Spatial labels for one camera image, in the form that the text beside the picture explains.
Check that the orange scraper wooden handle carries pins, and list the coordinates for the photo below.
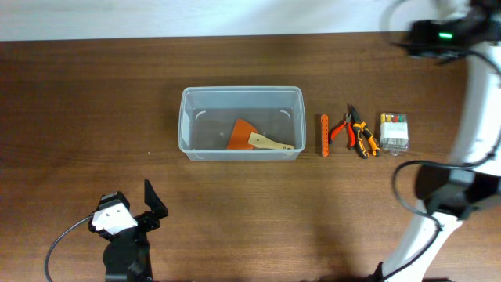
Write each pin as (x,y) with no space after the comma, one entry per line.
(246,137)

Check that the orange perforated strip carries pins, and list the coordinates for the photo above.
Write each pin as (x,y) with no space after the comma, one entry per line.
(324,135)

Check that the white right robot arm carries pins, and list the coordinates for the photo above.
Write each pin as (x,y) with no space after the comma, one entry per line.
(448,194)

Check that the small red cutting pliers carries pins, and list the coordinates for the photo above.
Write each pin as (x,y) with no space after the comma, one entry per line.
(345,124)

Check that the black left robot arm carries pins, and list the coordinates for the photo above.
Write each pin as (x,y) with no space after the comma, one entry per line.
(127,256)

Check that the clear plastic container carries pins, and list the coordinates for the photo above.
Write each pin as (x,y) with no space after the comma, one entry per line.
(208,114)

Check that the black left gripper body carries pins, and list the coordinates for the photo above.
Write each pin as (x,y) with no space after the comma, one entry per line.
(147,222)

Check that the orange black long-nose pliers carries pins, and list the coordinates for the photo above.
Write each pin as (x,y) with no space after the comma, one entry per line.
(361,130)

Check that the clear screwdriver bit case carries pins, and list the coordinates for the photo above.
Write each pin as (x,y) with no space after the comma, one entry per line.
(394,133)

